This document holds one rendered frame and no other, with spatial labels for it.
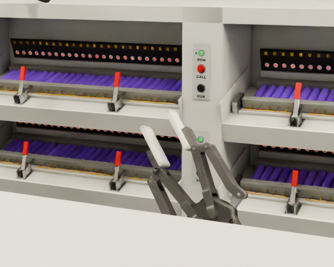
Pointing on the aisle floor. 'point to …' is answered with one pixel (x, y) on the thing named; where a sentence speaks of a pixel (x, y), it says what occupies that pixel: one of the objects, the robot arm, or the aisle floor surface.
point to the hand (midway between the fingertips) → (167, 137)
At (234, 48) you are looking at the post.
